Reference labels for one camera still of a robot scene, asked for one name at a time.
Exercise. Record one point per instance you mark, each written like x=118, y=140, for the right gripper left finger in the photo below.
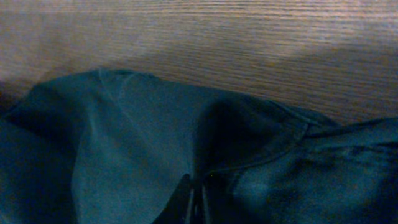
x=179, y=208

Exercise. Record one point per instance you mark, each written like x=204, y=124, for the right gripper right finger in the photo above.
x=218, y=206

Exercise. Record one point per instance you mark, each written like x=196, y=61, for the black trousers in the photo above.
x=112, y=146

